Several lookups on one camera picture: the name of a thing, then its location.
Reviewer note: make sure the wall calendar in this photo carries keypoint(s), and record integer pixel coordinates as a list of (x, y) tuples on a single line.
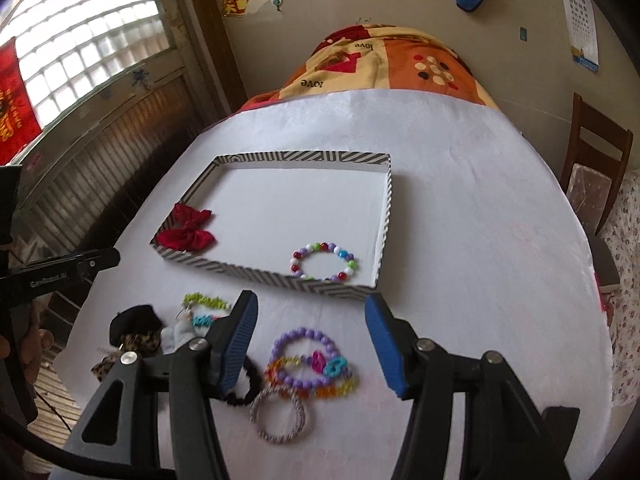
[(582, 32)]

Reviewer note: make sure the pink teal flower hair clip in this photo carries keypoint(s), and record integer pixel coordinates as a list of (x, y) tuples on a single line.
[(329, 367)]

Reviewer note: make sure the wooden chair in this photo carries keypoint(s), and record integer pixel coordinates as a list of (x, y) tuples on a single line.
[(580, 152)]

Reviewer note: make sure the white fluffy hair accessory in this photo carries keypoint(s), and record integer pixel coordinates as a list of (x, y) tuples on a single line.
[(182, 331)]

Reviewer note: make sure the striped black white tray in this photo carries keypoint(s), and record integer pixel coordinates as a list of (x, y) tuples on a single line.
[(313, 221)]

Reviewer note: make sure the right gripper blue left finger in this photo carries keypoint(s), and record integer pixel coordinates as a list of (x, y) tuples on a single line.
[(228, 339)]

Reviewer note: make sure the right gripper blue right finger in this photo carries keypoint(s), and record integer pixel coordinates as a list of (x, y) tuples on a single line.
[(393, 340)]

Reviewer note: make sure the left hand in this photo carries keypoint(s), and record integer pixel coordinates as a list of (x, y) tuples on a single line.
[(32, 345)]

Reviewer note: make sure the orange patterned love blanket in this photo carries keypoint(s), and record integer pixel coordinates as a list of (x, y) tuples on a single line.
[(383, 57)]

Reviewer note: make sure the white table cloth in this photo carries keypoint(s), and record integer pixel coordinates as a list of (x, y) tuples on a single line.
[(483, 253)]

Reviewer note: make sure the leopard print ribbon scrunchie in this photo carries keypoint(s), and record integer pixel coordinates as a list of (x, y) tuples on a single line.
[(143, 345)]

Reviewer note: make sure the red hanging banner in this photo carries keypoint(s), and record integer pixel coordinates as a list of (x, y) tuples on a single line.
[(18, 122)]

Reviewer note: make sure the floral fabric cover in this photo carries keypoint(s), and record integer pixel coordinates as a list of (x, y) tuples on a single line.
[(621, 234)]

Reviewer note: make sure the black fabric headband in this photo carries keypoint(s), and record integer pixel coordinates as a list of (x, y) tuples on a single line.
[(137, 320)]

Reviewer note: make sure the red satin bow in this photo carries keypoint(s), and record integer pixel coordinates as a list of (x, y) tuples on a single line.
[(188, 235)]

